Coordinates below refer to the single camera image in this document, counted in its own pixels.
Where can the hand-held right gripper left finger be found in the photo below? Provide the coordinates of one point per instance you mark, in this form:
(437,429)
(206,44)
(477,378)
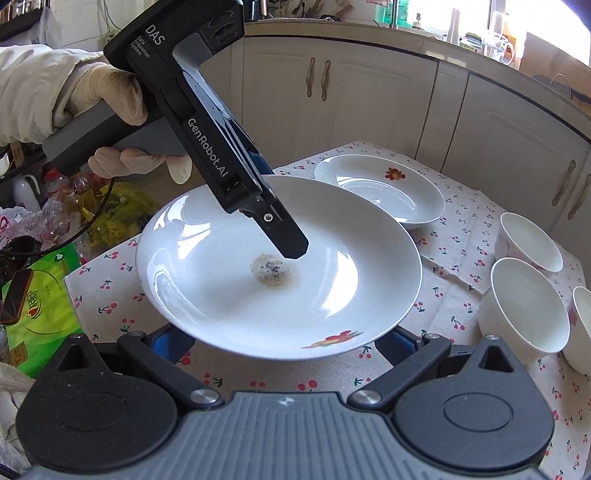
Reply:
(168,347)

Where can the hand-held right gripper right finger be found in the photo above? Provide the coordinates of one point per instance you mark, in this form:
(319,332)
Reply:
(399,348)

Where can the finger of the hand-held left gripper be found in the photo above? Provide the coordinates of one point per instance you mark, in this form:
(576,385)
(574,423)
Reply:
(259,159)
(291,242)

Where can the food scrap lump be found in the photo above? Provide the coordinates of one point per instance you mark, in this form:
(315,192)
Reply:
(271,273)

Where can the white fruit-print plate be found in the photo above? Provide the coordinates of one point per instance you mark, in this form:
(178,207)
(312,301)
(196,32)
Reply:
(383,194)
(221,295)

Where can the white porcelain bowl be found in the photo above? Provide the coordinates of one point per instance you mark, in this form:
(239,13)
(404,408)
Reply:
(582,332)
(526,240)
(526,309)

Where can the person's left forearm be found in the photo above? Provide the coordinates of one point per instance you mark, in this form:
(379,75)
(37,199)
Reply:
(32,87)

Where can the person's left hand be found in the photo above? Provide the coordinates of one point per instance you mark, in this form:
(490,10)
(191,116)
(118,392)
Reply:
(111,85)

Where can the white cabinet door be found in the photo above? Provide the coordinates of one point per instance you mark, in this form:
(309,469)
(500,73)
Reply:
(277,101)
(378,106)
(572,230)
(508,138)

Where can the cherry print tablecloth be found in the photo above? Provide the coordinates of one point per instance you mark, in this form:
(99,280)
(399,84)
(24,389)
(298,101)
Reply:
(461,277)

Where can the yellow plastic bag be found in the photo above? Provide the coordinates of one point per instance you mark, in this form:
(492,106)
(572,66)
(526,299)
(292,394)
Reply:
(127,203)

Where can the green printed bag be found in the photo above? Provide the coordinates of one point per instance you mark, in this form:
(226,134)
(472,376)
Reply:
(44,318)

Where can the clear plastic bottle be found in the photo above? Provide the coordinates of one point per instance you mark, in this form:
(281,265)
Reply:
(55,184)

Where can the wooden kitchen utensils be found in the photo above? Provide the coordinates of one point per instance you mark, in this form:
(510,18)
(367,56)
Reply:
(323,7)

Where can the white cloth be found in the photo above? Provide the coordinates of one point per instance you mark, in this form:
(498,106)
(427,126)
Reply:
(11,415)

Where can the clear plastic bag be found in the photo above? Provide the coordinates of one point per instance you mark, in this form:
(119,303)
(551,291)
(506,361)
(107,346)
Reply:
(32,226)

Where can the white kettle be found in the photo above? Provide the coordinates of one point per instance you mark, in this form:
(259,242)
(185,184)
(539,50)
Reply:
(25,191)

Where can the green plastic bottle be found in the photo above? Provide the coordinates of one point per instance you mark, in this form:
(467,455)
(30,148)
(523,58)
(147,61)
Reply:
(392,11)

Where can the clear stacked cups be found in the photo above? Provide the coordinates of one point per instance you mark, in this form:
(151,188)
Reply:
(453,27)

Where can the glass pitcher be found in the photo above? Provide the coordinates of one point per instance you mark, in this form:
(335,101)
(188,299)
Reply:
(498,41)

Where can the metal wall rack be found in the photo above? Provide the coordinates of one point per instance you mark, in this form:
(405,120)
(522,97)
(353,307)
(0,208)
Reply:
(18,11)

